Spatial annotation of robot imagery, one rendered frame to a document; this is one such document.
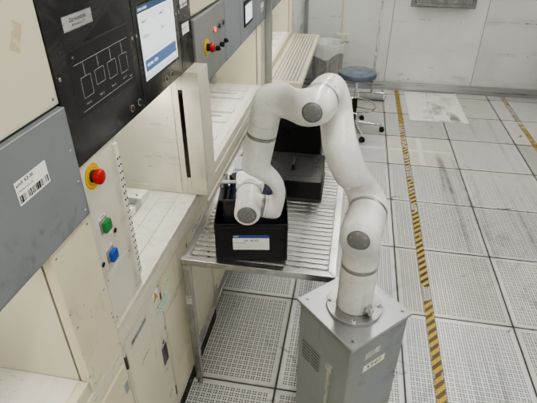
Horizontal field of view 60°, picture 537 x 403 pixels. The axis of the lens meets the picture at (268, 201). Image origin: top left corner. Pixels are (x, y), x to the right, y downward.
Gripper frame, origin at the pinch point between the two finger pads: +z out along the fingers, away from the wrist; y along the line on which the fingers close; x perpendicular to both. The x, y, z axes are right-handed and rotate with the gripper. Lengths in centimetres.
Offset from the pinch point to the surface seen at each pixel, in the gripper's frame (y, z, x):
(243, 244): -3.1, -13.8, -24.9
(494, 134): 226, 273, -108
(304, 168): 23, 42, -23
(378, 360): 44, -47, -49
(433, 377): 85, -8, -110
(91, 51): -34, -43, 54
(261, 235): 3.9, -13.8, -20.8
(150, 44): -29, -10, 48
